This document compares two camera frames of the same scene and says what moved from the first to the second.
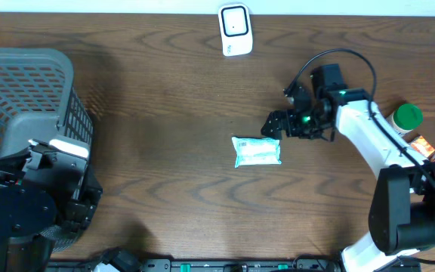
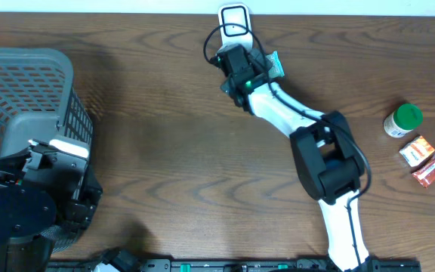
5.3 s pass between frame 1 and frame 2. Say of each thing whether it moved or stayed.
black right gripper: moved
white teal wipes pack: moved
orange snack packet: stayed
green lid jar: stayed
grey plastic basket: stayed
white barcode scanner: stayed
